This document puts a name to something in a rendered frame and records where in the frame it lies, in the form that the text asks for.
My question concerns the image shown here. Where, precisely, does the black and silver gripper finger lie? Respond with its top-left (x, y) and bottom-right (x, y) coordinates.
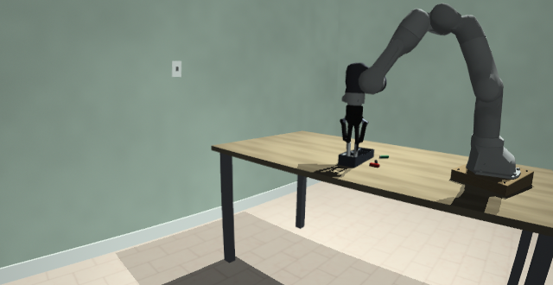
top-left (340, 118), bottom-right (353, 156)
top-left (353, 118), bottom-right (368, 157)

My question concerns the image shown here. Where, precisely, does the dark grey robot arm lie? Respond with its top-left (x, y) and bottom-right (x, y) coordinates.
top-left (342, 3), bottom-right (521, 179)

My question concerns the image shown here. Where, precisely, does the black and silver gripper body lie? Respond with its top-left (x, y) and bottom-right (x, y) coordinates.
top-left (345, 105), bottom-right (364, 126)

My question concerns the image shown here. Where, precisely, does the dark grey rack of three bins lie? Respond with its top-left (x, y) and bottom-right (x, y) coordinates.
top-left (338, 147), bottom-right (374, 168)

